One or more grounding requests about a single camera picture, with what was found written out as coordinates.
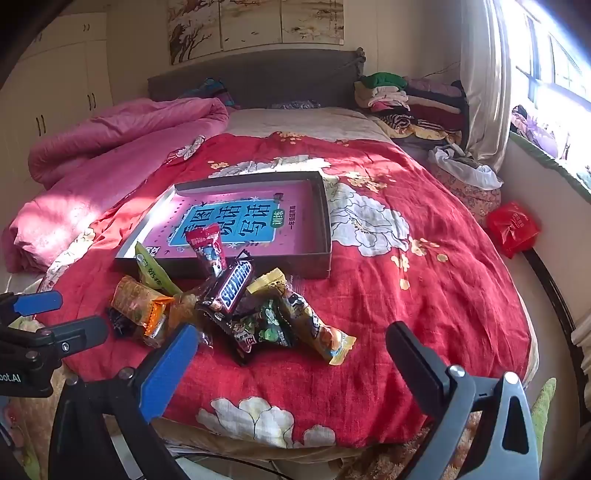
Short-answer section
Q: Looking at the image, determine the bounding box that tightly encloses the shaggy beige rug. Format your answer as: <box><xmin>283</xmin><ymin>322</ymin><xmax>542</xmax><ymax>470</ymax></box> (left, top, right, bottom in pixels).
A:
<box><xmin>342</xmin><ymin>411</ymin><xmax>485</xmax><ymax>480</ymax></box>

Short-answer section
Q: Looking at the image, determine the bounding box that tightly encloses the brown chocolate bar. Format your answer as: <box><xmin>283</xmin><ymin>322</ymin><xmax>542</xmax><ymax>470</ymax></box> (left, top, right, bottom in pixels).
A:
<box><xmin>196</xmin><ymin>249</ymin><xmax>256</xmax><ymax>326</ymax></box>

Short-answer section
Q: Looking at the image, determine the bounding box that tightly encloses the dark wooden bed frame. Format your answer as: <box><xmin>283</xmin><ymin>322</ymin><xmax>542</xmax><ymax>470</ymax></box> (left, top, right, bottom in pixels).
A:
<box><xmin>522</xmin><ymin>249</ymin><xmax>591</xmax><ymax>385</ymax></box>

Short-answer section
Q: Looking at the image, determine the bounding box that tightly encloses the beige bed sheet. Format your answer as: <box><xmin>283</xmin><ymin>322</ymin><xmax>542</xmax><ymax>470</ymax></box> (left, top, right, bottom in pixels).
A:
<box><xmin>226</xmin><ymin>107</ymin><xmax>394</xmax><ymax>142</ymax></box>

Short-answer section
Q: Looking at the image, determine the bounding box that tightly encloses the red cartoon snack packet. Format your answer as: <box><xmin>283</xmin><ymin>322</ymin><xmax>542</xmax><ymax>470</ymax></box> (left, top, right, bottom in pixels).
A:
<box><xmin>185</xmin><ymin>224</ymin><xmax>228</xmax><ymax>278</ymax></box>

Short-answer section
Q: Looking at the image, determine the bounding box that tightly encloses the red plastic bag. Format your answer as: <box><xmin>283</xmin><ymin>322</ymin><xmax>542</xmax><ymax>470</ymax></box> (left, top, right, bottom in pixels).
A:
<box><xmin>486</xmin><ymin>200</ymin><xmax>542</xmax><ymax>259</ymax></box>

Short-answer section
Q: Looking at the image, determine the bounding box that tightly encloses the grey cardboard box tray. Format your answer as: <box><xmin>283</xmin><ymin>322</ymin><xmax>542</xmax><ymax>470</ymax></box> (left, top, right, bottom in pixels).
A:
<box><xmin>114</xmin><ymin>171</ymin><xmax>333</xmax><ymax>280</ymax></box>

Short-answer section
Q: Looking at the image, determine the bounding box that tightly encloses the pile of folded clothes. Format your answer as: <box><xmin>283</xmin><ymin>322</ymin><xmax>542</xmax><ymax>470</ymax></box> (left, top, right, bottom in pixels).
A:
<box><xmin>353</xmin><ymin>71</ymin><xmax>470</xmax><ymax>149</ymax></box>

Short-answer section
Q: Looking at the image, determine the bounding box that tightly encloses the red floral blanket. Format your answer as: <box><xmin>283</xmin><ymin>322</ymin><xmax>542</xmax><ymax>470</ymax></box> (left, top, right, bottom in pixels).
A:
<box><xmin>37</xmin><ymin>131</ymin><xmax>539</xmax><ymax>450</ymax></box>

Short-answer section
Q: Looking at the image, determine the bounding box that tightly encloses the white crumpled cloth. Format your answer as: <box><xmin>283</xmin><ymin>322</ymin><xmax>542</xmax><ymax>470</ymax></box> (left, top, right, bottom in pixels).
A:
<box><xmin>427</xmin><ymin>144</ymin><xmax>504</xmax><ymax>190</ymax></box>

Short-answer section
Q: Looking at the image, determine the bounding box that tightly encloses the black and green snack packet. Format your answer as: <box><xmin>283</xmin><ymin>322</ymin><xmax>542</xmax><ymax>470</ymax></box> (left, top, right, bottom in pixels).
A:
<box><xmin>226</xmin><ymin>300</ymin><xmax>296</xmax><ymax>367</ymax></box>

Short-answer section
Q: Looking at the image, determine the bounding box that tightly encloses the cream wardrobe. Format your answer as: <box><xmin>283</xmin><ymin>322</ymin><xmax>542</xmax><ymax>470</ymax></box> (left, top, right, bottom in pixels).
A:
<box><xmin>0</xmin><ymin>11</ymin><xmax>114</xmax><ymax>204</ymax></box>

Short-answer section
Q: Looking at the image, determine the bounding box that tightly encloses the striped colourful pillow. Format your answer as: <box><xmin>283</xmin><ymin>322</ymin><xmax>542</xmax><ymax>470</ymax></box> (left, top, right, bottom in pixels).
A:
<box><xmin>178</xmin><ymin>78</ymin><xmax>241</xmax><ymax>110</ymax></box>

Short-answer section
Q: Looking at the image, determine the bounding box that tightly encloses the green edged sill mat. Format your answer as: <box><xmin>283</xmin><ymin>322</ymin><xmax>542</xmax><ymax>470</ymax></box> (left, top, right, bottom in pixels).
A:
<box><xmin>508</xmin><ymin>131</ymin><xmax>591</xmax><ymax>205</ymax></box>

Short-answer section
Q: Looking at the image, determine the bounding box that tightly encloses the floral wall painting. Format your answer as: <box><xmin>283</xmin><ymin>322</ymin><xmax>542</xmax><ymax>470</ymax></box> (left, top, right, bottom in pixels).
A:
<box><xmin>167</xmin><ymin>0</ymin><xmax>346</xmax><ymax>65</ymax></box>

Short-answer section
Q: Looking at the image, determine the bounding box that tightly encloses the window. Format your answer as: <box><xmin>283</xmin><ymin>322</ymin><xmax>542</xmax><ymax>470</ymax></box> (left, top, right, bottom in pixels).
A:
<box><xmin>512</xmin><ymin>0</ymin><xmax>591</xmax><ymax>139</ymax></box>

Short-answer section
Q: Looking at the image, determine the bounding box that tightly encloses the long yellow snack packet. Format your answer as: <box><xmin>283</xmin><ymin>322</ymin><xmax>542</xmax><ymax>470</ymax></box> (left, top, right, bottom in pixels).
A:
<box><xmin>247</xmin><ymin>268</ymin><xmax>357</xmax><ymax>366</ymax></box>

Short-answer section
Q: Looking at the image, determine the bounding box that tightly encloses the pink quilt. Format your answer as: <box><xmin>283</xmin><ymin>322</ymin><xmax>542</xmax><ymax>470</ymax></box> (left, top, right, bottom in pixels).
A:
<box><xmin>0</xmin><ymin>98</ymin><xmax>230</xmax><ymax>274</ymax></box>

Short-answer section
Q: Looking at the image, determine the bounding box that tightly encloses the pink floral cushion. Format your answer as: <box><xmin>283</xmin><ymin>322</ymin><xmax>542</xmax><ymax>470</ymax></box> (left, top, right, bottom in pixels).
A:
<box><xmin>436</xmin><ymin>161</ymin><xmax>502</xmax><ymax>228</ymax></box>

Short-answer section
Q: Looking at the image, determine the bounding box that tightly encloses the purple bedding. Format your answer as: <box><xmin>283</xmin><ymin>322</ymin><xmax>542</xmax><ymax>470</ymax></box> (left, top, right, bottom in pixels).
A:
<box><xmin>510</xmin><ymin>105</ymin><xmax>570</xmax><ymax>158</ymax></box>

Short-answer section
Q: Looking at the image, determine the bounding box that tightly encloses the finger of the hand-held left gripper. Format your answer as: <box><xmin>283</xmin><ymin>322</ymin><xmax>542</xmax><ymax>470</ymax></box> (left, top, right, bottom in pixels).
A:
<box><xmin>0</xmin><ymin>316</ymin><xmax>110</xmax><ymax>360</ymax></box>
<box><xmin>0</xmin><ymin>291</ymin><xmax>64</xmax><ymax>329</ymax></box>

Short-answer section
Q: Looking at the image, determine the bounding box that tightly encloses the dark patterned pillow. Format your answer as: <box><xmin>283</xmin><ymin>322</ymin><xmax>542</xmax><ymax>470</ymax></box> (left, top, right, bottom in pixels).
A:
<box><xmin>270</xmin><ymin>99</ymin><xmax>322</xmax><ymax>110</ymax></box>

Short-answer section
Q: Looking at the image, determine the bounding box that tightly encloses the grey padded headboard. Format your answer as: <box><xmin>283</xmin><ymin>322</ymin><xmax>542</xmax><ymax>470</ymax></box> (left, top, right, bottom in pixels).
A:
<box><xmin>148</xmin><ymin>47</ymin><xmax>368</xmax><ymax>112</ymax></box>

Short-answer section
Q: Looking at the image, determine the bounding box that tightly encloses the orange snack packet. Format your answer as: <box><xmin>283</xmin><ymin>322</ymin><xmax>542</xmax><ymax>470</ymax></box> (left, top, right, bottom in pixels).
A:
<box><xmin>111</xmin><ymin>275</ymin><xmax>177</xmax><ymax>348</ymax></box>

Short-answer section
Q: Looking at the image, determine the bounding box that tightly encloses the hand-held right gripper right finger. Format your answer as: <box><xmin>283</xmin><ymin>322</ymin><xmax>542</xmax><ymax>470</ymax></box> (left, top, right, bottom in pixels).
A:
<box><xmin>385</xmin><ymin>322</ymin><xmax>541</xmax><ymax>480</ymax></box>

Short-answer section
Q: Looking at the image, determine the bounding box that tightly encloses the cream curtain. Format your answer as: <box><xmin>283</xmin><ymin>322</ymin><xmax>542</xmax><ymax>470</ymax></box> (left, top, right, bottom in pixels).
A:
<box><xmin>459</xmin><ymin>0</ymin><xmax>514</xmax><ymax>172</ymax></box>

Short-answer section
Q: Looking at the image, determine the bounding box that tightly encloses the pink and blue book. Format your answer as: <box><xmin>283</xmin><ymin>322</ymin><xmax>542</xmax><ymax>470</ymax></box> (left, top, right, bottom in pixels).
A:
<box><xmin>139</xmin><ymin>180</ymin><xmax>324</xmax><ymax>256</ymax></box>

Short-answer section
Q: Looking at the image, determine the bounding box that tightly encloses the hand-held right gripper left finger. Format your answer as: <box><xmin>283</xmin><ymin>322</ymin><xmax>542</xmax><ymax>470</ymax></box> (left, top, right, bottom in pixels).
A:
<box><xmin>48</xmin><ymin>323</ymin><xmax>201</xmax><ymax>480</ymax></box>

